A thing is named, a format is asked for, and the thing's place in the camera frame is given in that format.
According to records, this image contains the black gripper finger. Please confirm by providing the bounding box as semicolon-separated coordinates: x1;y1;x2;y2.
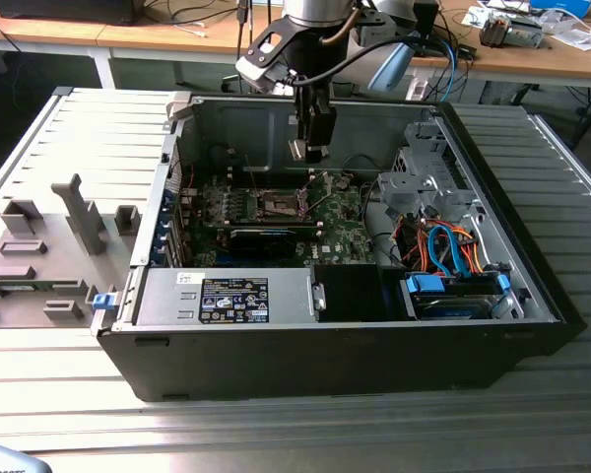
295;86;313;143
305;87;339;165

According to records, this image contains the blue box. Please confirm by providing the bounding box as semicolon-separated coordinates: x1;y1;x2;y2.
529;0;591;19

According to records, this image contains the black PC case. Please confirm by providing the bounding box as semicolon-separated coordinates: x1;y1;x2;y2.
91;92;588;403

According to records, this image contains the grey metal drive cage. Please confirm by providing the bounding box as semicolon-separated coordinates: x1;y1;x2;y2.
376;120;492;233

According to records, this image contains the grey power supply unit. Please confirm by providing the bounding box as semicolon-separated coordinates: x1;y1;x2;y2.
133;268;322;330

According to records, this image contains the black hanging cable with plug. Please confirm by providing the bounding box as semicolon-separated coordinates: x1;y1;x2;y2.
231;0;258;95

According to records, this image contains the clear plastic bag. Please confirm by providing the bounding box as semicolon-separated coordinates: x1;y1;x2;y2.
546;19;591;53

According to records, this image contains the hard disk in blue carrier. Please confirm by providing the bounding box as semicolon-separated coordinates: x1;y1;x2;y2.
398;272;517;321

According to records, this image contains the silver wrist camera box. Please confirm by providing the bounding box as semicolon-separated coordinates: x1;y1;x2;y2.
234;27;296;95

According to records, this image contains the light blue data cable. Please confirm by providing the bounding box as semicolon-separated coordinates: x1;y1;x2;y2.
425;220;464;280

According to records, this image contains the white paper sheet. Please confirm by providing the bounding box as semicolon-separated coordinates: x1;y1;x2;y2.
460;4;503;29

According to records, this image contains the black equipment box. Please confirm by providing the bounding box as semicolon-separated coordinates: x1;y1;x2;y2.
0;0;139;27

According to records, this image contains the grey rounded device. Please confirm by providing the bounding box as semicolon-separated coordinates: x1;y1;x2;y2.
0;440;49;473

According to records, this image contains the green motherboard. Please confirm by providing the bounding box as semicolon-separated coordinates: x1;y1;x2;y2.
179;169;378;270

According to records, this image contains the orange and red wire bundle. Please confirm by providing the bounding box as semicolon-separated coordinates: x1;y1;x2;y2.
396;219;487;275

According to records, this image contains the CPU socket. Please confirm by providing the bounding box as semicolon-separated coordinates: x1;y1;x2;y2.
252;186;310;222

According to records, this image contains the black graphics card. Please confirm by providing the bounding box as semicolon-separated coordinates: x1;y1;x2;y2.
228;227;300;261

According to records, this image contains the dark RAM stick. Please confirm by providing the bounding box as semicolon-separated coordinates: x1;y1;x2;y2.
226;221;325;233

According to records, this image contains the light wooden desk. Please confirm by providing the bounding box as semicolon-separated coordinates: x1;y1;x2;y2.
0;0;591;93

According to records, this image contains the black RAM slot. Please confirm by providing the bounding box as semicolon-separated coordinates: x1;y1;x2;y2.
230;175;321;183
229;170;319;179
228;166;316;174
230;179;324;188

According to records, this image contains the grey parts rack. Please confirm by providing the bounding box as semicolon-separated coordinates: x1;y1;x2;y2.
0;171;144;330

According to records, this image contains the copper finned CPU cooler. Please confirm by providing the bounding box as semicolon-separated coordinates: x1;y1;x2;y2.
478;13;512;49

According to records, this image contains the grey metal drive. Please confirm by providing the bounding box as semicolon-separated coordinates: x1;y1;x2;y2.
506;18;547;49

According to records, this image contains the metal socket cover frame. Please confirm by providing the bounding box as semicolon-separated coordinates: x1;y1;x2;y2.
296;170;334;218

